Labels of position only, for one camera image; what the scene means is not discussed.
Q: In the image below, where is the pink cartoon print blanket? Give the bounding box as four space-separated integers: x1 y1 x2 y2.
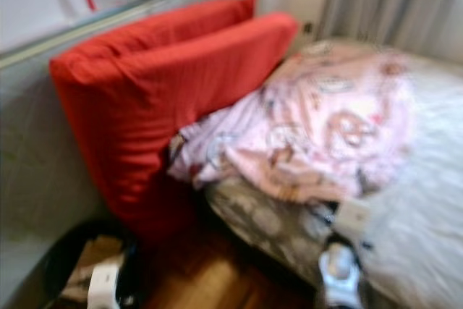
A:
168 41 417 205

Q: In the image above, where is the grey floral bed sheet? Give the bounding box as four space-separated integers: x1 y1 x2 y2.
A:
203 38 463 309

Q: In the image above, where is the black round waste bin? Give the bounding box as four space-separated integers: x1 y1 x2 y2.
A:
40 219 142 309

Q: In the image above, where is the brown cardboard piece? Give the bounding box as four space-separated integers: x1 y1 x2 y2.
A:
61 235 124 302

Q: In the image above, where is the red covered folded mattress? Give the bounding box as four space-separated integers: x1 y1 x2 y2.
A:
48 0 300 245

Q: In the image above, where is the light window curtain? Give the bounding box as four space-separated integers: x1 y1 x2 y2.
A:
318 0 463 60

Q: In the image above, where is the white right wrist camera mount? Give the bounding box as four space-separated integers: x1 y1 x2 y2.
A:
333 200 370 236

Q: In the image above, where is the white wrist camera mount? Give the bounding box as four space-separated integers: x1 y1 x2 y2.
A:
87 262 122 309
333 200 370 236

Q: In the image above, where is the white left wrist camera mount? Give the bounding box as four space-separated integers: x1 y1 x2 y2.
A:
87 262 122 309

